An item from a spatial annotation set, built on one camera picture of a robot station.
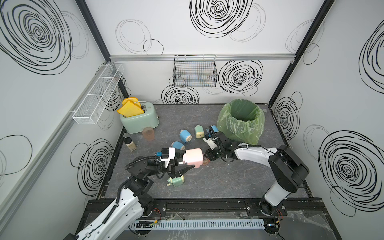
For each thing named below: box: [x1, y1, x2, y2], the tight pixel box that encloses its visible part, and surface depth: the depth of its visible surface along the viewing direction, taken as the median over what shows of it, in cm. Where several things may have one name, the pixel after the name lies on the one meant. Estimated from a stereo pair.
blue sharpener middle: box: [179, 129, 193, 144], surface depth 97 cm
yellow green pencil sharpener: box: [194, 124, 205, 139], surface depth 98 cm
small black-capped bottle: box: [124, 137, 137, 152], surface depth 92 cm
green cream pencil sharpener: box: [166, 175, 185, 187], surface depth 78 cm
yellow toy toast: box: [117, 97, 145, 118], surface depth 93 cm
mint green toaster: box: [120, 102, 160, 134], surface depth 98 cm
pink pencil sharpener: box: [182, 148, 204, 168], surface depth 57 cm
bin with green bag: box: [217, 99, 265, 145], surface depth 84 cm
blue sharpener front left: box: [171, 141, 186, 150], surface depth 91 cm
